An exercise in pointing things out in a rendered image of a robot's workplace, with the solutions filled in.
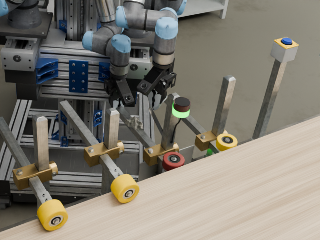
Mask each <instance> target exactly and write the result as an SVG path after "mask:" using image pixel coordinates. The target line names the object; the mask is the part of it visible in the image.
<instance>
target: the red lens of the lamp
mask: <svg viewBox="0 0 320 240"><path fill-rule="evenodd" d="M190 105H191V102H190ZM190 105H189V106H186V107H182V106H179V105H177V104H176V103H175V100H174V103H173V108H174V109H175V110H176V111H179V112H187V111H189V110H190Z"/></svg>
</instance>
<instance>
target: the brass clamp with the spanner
mask: <svg viewBox="0 0 320 240"><path fill-rule="evenodd" d="M149 148H151V149H153V153H152V154H149V153H148V149H149ZM149 148H146V149H144V151H143V160H144V161H145V162H146V163H147V165H148V166H152V165H155V164H158V163H157V161H158V156H161V155H163V154H166V153H168V152H177V153H179V147H178V145H177V143H175V142H174V145H173V148H171V149H168V150H165V149H164V148H163V147H162V146H161V144H158V145H155V146H152V147H149Z"/></svg>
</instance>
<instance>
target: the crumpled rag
mask: <svg viewBox="0 0 320 240"><path fill-rule="evenodd" d="M125 124H127V125H128V127H132V128H133V129H138V130H140V129H141V128H143V123H142V122H140V119H139V118H136V117H135V116H134V117H131V118H130V120H128V119H127V120H125Z"/></svg>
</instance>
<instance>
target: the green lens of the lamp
mask: <svg viewBox="0 0 320 240"><path fill-rule="evenodd" d="M189 112H190V110H189V111H187V112H178V111H176V110H175V109H174V108H173V109H172V113H173V115H174V116H176V117H178V118H185V117H187V116H188V115H189Z"/></svg>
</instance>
